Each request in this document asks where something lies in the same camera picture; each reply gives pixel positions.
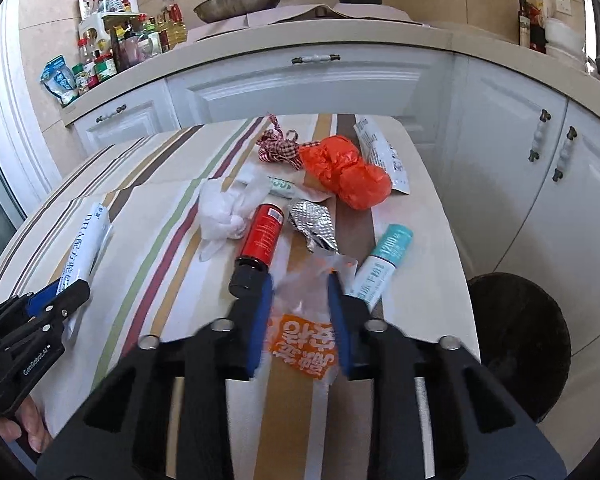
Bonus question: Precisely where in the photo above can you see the group of condiment bottles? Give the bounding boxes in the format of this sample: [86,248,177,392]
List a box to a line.
[75,0,188,93]

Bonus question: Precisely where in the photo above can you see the red packaged jar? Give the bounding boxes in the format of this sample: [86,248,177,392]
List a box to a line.
[527,2,547,52]

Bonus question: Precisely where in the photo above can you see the long white printed packet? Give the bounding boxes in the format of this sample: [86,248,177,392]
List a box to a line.
[354,116,411,195]

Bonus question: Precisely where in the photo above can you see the blue white snack bag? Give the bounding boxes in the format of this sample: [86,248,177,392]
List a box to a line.
[41,56,79,106]

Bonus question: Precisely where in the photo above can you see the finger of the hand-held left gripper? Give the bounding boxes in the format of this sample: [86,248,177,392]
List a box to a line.
[0,279,92,361]
[0,284,63,333]

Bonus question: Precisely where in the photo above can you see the person's left hand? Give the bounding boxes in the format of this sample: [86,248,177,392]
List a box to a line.
[0,397,53,456]

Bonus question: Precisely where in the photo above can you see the small green white sachet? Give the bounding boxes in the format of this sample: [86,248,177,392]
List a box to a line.
[237,167,301,200]

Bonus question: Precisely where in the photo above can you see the white door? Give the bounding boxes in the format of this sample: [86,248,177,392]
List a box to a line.
[0,0,63,221]

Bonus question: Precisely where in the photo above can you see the white cabinet door handle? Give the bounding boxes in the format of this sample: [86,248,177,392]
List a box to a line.
[529,110,552,162]
[553,127,577,181]

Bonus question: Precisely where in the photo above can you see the long white drawer handle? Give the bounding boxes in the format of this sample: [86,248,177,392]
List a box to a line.
[292,52,341,65]

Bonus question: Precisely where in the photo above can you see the red checkered ribbon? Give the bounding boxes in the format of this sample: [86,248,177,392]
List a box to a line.
[256,115,306,173]

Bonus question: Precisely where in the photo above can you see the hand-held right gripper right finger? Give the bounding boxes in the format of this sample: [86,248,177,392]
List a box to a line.
[327,270,568,480]

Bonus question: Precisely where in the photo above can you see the pink stove cover sheet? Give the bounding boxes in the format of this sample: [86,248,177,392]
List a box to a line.
[187,4,426,41]

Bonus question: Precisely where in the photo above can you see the striped tablecloth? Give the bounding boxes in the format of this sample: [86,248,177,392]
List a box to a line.
[0,112,481,480]

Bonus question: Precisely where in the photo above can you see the black round trash bin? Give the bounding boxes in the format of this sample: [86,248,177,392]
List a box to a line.
[466,272,572,423]

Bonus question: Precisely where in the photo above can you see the silver foil wrapper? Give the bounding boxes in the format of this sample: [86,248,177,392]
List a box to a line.
[287,199,340,255]

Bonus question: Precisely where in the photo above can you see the dark glass oil bottle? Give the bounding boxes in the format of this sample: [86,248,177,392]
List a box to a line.
[517,0,531,46]

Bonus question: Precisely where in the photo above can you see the teal and white tube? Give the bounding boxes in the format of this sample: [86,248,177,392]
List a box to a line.
[347,224,414,311]

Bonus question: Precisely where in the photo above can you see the red bottle black cap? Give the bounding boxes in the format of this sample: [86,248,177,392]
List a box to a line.
[228,203,285,301]

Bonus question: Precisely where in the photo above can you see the white kitchen cabinet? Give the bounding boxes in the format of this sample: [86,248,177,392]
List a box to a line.
[62,25,600,466]

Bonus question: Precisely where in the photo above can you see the clear plastic bag orange print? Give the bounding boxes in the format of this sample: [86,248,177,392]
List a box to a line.
[265,254,358,383]

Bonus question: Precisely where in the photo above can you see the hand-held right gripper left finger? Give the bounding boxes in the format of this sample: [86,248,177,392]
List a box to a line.
[35,272,276,480]

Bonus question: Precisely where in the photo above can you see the white ceramic bowl stack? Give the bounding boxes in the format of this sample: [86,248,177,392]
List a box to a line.
[545,17,588,68]

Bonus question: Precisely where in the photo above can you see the crumpled white plastic bag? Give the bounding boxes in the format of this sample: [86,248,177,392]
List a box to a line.
[197,177,271,261]

